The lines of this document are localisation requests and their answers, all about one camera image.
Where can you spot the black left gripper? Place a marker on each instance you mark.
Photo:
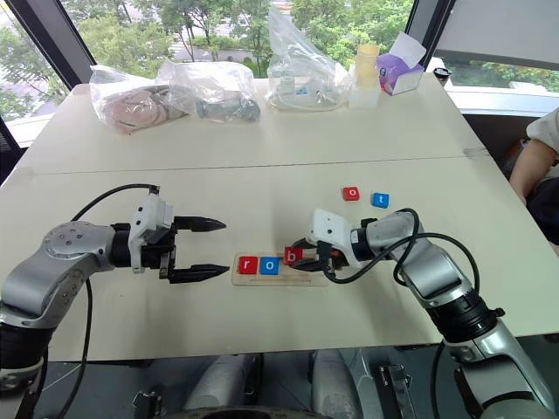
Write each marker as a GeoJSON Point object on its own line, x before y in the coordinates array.
{"type": "Point", "coordinates": [162, 255]}

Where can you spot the red letter r block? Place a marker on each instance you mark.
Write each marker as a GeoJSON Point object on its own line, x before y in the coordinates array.
{"type": "Point", "coordinates": [246, 264]}

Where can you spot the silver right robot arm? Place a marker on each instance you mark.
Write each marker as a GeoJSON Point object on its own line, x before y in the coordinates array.
{"type": "Point", "coordinates": [432, 267]}

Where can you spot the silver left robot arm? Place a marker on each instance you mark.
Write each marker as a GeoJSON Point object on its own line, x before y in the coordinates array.
{"type": "Point", "coordinates": [65, 249]}

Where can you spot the stacked yellow white plastic containers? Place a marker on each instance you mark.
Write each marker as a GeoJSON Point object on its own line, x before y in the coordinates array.
{"type": "Point", "coordinates": [365, 78]}

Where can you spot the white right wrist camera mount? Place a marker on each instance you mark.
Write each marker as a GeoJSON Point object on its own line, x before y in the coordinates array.
{"type": "Point", "coordinates": [327, 227]}

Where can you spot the wooden letter tray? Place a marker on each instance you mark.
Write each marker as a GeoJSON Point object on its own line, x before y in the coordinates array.
{"type": "Point", "coordinates": [301, 279]}

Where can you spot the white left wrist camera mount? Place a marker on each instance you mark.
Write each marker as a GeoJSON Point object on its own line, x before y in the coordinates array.
{"type": "Point", "coordinates": [149, 218]}

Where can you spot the plastic bag with pink items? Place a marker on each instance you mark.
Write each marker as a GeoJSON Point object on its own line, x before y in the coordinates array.
{"type": "Point", "coordinates": [129, 107]}

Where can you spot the plastic bag with grey object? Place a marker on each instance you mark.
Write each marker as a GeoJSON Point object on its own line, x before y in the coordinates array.
{"type": "Point", "coordinates": [218, 98]}

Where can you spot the small black round object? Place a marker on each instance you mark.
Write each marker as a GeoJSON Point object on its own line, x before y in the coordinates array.
{"type": "Point", "coordinates": [441, 73]}

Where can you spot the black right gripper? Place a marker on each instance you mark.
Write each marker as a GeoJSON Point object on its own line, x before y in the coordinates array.
{"type": "Point", "coordinates": [325, 258]}

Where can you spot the dark window frame post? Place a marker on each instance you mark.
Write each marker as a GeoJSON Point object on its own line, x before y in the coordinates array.
{"type": "Point", "coordinates": [57, 41]}
{"type": "Point", "coordinates": [420, 17]}

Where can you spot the seated person in white shirt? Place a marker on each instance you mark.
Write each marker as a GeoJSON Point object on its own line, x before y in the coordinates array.
{"type": "Point", "coordinates": [535, 166]}

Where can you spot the red letter o block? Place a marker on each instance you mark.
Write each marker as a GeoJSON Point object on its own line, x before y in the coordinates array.
{"type": "Point", "coordinates": [350, 193]}

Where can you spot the blue letter o block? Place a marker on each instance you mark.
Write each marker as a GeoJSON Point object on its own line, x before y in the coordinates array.
{"type": "Point", "coordinates": [269, 265]}

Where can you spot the grey rounded robot leg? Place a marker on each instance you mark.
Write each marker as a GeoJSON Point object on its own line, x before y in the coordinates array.
{"type": "Point", "coordinates": [334, 379]}
{"type": "Point", "coordinates": [222, 384]}

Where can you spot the blue letter t block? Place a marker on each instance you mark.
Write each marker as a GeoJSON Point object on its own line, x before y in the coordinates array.
{"type": "Point", "coordinates": [381, 200]}

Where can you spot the purple tissue box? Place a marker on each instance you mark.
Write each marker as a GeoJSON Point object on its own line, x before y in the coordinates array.
{"type": "Point", "coordinates": [399, 72]}

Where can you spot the red letter b block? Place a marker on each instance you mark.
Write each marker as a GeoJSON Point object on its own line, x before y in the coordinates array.
{"type": "Point", "coordinates": [292, 256]}

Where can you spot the clear bag with white items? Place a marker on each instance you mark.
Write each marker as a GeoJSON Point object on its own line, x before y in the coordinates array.
{"type": "Point", "coordinates": [301, 74]}

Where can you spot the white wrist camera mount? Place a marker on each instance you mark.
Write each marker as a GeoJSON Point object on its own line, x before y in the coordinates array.
{"type": "Point", "coordinates": [149, 218]}
{"type": "Point", "coordinates": [327, 227]}

